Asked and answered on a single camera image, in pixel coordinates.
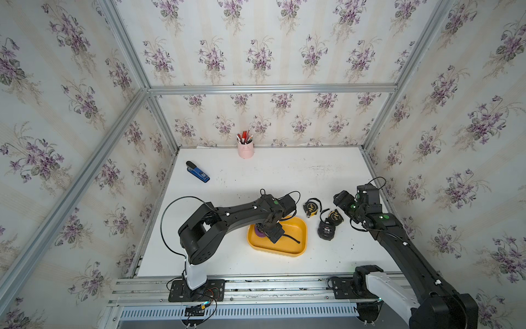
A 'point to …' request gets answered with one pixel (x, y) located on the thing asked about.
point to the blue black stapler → (192, 168)
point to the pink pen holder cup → (246, 151)
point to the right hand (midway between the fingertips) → (342, 201)
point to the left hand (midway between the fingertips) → (269, 232)
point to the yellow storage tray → (292, 242)
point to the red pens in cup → (244, 138)
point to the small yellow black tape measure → (311, 207)
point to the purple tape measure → (258, 233)
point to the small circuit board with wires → (196, 310)
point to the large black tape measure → (326, 231)
